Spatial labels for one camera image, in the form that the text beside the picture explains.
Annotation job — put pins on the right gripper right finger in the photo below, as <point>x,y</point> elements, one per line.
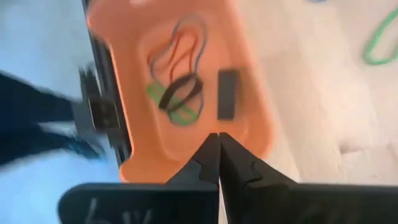
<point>295,205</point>

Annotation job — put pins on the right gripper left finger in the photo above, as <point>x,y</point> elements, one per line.
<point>155,202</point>

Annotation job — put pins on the thick black rubber band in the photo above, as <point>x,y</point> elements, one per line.
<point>174,84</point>

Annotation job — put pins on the thin red rubber band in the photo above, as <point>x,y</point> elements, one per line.
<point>196,46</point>

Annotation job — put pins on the pile of coloured rubber bands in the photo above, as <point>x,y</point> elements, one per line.
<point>204,43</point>

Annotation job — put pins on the black rig base leg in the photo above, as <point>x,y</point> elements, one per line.
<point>46,143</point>
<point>31,96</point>

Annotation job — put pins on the black flat rectangular piece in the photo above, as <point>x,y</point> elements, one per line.
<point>228,95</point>

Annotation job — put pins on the black table-level camera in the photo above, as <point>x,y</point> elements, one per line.
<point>104,114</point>

